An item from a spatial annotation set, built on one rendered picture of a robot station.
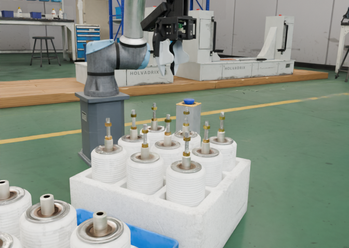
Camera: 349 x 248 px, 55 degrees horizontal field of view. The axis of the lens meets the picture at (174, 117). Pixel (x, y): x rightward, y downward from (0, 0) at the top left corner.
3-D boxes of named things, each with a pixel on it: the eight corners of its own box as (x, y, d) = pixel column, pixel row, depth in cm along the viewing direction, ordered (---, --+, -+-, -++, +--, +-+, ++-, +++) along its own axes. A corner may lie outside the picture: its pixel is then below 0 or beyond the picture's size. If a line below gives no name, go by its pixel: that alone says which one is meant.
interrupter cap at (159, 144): (174, 140, 101) (174, 138, 100) (185, 148, 94) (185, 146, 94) (150, 143, 97) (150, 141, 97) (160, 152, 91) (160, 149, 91)
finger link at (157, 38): (154, 56, 85) (158, 21, 84) (150, 55, 86) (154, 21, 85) (167, 58, 89) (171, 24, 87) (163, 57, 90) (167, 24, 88)
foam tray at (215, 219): (72, 236, 94) (68, 177, 90) (147, 184, 127) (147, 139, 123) (198, 286, 76) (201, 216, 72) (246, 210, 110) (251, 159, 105)
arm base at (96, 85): (79, 92, 148) (78, 70, 145) (111, 90, 156) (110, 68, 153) (90, 98, 136) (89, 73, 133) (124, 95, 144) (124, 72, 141)
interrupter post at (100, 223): (90, 233, 54) (89, 215, 53) (99, 226, 56) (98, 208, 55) (102, 237, 52) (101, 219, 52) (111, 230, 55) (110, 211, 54)
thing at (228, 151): (211, 205, 99) (214, 147, 94) (197, 191, 107) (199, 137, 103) (239, 200, 102) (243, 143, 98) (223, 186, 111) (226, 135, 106)
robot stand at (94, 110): (77, 155, 156) (74, 92, 148) (115, 148, 166) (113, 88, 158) (91, 168, 141) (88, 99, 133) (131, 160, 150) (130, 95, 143)
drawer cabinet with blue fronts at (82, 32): (68, 60, 653) (66, 24, 636) (91, 59, 678) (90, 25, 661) (77, 63, 605) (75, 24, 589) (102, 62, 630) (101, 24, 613)
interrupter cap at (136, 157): (144, 167, 80) (143, 164, 80) (124, 159, 85) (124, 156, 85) (165, 159, 86) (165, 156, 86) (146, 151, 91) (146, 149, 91)
